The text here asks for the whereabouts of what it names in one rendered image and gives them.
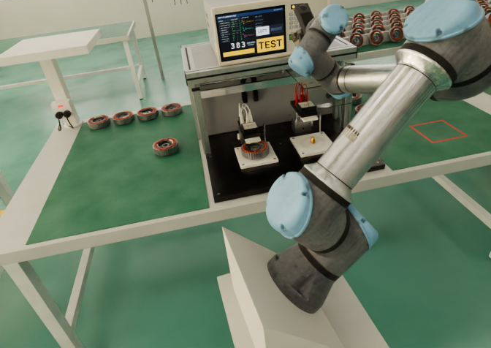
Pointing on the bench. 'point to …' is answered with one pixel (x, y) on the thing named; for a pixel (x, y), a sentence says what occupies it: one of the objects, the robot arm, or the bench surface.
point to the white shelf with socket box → (58, 47)
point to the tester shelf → (340, 50)
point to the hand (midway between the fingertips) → (297, 39)
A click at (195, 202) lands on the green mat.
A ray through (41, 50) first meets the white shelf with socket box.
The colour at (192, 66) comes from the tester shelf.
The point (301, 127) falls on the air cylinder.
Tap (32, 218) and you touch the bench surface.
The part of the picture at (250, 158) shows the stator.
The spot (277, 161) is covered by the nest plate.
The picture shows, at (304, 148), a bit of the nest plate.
